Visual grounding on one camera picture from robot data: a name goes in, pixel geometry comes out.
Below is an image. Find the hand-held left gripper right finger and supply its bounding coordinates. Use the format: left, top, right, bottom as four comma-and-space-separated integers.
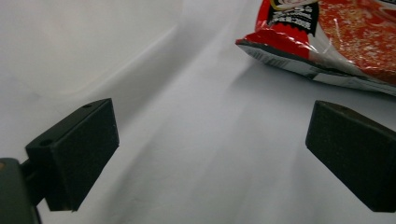
304, 100, 396, 214

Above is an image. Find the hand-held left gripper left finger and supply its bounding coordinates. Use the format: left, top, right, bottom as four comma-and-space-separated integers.
20, 97, 120, 213

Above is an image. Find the red snack packet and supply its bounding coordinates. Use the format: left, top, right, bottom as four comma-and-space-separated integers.
234, 0, 396, 97

